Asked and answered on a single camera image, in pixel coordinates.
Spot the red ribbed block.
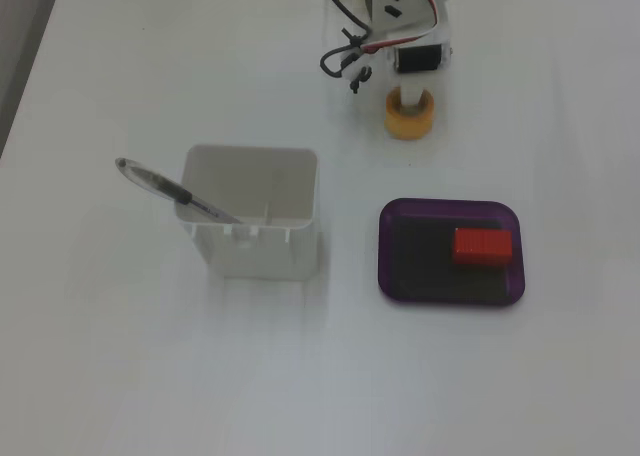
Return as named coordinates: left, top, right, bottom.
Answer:
left=452, top=228, right=515, bottom=267

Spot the red white black wire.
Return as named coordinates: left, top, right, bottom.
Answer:
left=358, top=0, right=444, bottom=53

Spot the yellow tape roll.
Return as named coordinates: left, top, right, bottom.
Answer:
left=383, top=87, right=436, bottom=141

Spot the white gripper with motor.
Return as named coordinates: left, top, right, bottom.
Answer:
left=384, top=23, right=454, bottom=113

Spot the black tray mat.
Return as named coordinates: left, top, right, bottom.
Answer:
left=390, top=214, right=508, bottom=297

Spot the white plastic box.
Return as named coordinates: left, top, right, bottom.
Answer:
left=172, top=144, right=320, bottom=281

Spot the black clear ballpoint pen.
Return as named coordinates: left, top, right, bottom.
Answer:
left=114, top=156, right=245, bottom=225

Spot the purple metal tray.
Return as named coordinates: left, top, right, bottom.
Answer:
left=377, top=197, right=528, bottom=307

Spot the black cable bundle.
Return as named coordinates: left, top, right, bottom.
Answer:
left=317, top=0, right=375, bottom=96

